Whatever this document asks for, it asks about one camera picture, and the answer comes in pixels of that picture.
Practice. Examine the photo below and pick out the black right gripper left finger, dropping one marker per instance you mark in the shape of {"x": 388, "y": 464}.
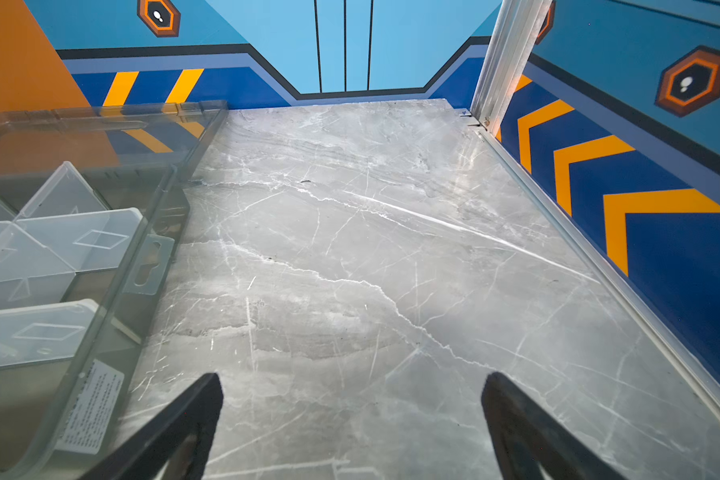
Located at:
{"x": 175, "y": 444}

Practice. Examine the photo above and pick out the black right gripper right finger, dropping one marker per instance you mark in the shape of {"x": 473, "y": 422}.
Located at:
{"x": 529, "y": 443}

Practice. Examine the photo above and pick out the grey plastic organizer box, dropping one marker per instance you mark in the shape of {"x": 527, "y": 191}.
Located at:
{"x": 92, "y": 212}

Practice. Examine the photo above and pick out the right aluminium corner post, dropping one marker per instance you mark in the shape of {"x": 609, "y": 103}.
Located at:
{"x": 518, "y": 24}

